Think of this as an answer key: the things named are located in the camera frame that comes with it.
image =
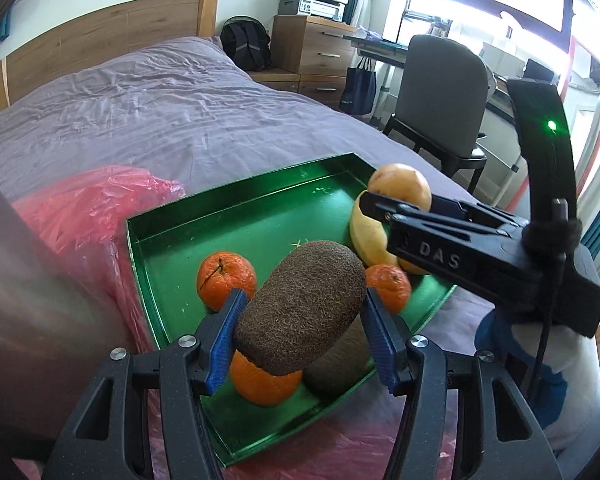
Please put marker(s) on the grey chair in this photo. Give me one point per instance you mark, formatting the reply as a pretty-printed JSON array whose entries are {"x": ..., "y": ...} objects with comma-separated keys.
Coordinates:
[{"x": 440, "y": 95}]

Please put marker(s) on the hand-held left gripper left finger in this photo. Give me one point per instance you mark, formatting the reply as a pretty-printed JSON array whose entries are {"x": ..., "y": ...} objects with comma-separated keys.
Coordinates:
[{"x": 225, "y": 342}]

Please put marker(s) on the pink plastic bag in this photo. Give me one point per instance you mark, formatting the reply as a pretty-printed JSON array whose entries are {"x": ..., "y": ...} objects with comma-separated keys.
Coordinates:
[{"x": 40, "y": 320}]

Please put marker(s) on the brown kiwi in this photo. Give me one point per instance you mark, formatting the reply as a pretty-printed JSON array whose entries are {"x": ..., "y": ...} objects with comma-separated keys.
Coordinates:
[
  {"x": 340, "y": 366},
  {"x": 300, "y": 305}
]

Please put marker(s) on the green tray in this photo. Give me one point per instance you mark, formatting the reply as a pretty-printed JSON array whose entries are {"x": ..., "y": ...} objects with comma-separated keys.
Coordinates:
[{"x": 260, "y": 220}]

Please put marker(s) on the bed with purple sheet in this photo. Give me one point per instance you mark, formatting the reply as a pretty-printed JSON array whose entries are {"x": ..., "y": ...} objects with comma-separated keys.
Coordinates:
[{"x": 180, "y": 100}]

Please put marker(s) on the desk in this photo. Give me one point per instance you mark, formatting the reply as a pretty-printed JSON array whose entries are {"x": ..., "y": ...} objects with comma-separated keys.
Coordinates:
[{"x": 375, "y": 47}]

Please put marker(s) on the pink plastic sheet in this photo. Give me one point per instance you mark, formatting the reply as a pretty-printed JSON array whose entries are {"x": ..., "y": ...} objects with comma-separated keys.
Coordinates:
[{"x": 80, "y": 210}]

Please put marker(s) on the yellow banana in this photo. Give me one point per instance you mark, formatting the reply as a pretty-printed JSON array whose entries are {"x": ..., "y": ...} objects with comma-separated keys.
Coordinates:
[{"x": 367, "y": 240}]

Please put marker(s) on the wooden drawer cabinet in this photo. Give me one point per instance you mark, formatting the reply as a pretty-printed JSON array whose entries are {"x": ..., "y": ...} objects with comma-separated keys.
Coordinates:
[{"x": 315, "y": 42}]

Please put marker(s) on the pale orange grapefruit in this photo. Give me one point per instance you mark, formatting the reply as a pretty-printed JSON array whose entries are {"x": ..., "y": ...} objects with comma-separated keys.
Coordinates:
[{"x": 400, "y": 182}]

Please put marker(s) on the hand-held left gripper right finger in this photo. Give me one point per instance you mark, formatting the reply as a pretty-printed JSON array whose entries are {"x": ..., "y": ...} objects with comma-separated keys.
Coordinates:
[{"x": 381, "y": 347}]

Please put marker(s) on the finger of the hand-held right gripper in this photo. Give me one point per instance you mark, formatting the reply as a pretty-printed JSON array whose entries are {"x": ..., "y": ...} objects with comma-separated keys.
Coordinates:
[
  {"x": 380, "y": 205},
  {"x": 447, "y": 204}
]

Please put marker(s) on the dark blue tote bag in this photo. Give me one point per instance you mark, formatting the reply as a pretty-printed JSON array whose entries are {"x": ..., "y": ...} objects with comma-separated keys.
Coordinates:
[{"x": 357, "y": 90}]

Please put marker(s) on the white printer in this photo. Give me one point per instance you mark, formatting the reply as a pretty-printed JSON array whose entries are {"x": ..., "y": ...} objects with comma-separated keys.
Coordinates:
[{"x": 310, "y": 5}]

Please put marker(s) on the wooden nightstand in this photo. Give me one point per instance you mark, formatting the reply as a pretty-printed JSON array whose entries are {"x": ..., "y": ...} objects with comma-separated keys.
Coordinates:
[{"x": 305, "y": 87}]

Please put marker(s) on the black backpack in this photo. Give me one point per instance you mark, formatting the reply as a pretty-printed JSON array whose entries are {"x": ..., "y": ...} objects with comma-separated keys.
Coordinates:
[{"x": 245, "y": 42}]

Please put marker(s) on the wooden headboard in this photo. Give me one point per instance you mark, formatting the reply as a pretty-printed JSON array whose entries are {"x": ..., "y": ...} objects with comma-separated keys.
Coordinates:
[{"x": 105, "y": 25}]

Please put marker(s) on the orange tangerine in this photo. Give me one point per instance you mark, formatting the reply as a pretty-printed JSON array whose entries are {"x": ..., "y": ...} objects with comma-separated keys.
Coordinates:
[
  {"x": 225, "y": 280},
  {"x": 390, "y": 287},
  {"x": 265, "y": 386}
]

